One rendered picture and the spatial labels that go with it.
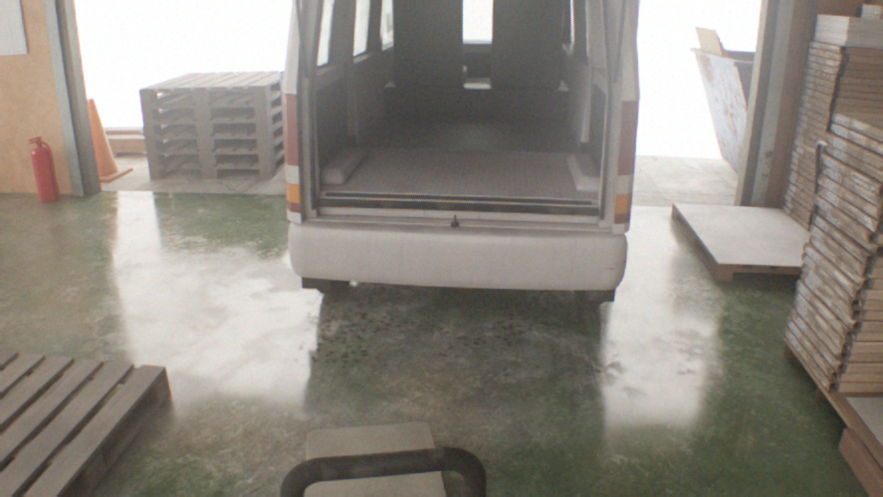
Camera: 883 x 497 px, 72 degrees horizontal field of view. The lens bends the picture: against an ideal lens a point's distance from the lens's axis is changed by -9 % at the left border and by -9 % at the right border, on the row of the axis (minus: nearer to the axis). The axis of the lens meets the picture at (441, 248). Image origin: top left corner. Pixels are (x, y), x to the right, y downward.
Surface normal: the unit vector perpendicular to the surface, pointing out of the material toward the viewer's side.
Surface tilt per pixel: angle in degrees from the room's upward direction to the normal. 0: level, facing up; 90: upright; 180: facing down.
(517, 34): 93
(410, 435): 0
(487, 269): 92
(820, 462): 0
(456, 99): 90
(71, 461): 0
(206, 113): 90
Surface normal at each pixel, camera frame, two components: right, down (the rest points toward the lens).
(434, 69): -0.09, 0.42
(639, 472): 0.00, -0.93
